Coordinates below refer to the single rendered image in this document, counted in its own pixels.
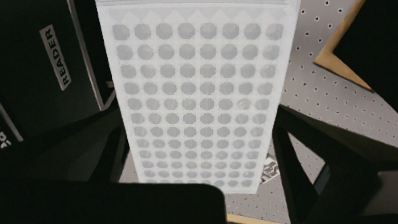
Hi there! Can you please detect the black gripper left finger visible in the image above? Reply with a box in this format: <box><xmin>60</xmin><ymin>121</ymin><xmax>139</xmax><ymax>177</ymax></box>
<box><xmin>0</xmin><ymin>104</ymin><xmax>127</xmax><ymax>182</ymax></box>

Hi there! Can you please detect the white multi-well plate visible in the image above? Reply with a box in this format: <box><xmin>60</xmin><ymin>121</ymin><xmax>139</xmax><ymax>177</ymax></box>
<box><xmin>95</xmin><ymin>0</ymin><xmax>301</xmax><ymax>194</ymax></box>

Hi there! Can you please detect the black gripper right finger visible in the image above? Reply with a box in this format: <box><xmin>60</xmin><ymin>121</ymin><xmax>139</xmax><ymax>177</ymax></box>
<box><xmin>271</xmin><ymin>103</ymin><xmax>398</xmax><ymax>224</ymax></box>

